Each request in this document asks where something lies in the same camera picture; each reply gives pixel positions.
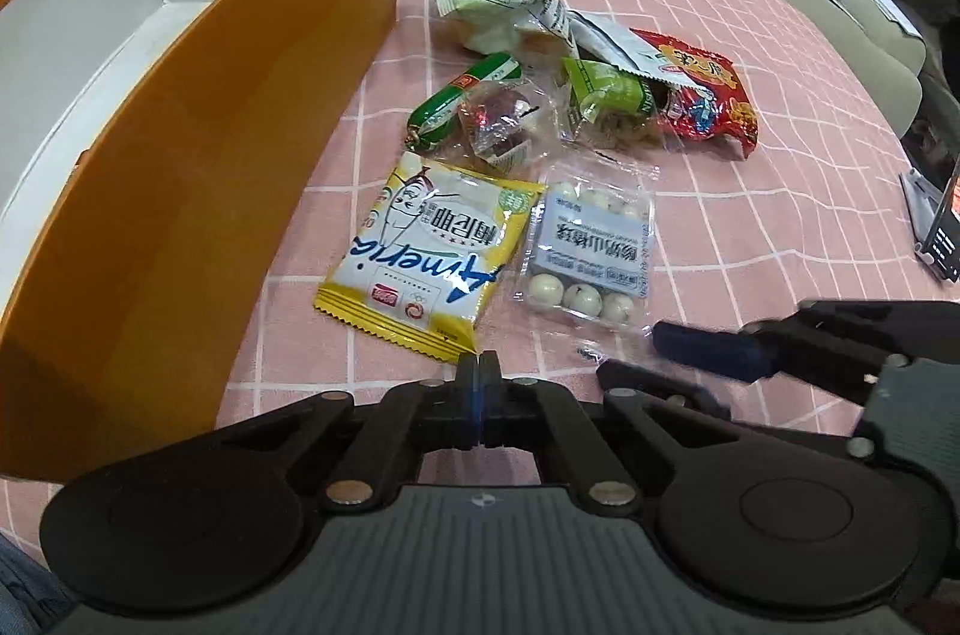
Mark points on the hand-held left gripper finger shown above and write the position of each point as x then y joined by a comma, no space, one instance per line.
487,406
470,406

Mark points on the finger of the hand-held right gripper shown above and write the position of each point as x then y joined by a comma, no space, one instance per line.
660,387
705,346

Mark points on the yellow snack packet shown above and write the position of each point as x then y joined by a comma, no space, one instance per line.
420,260

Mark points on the clear packet of white balls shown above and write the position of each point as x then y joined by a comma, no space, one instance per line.
585,237

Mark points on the red snack packet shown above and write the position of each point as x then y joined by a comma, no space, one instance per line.
716,95

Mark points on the green nut packet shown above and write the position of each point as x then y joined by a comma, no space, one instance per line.
607,87

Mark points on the clear dark candy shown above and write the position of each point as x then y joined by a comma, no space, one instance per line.
499,117

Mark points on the green sausage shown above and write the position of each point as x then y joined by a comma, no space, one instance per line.
450,98

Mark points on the long white snack packet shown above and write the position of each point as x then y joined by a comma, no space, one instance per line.
615,42

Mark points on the orange cardboard box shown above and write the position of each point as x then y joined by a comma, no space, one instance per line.
225,155

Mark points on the small dark scrap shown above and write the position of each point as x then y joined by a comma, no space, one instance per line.
589,350

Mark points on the pink checked tablecloth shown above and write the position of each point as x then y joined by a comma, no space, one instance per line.
750,230

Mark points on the tablet on stand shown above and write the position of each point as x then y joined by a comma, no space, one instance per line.
937,222

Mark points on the person's denim leg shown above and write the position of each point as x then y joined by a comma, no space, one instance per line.
26,590

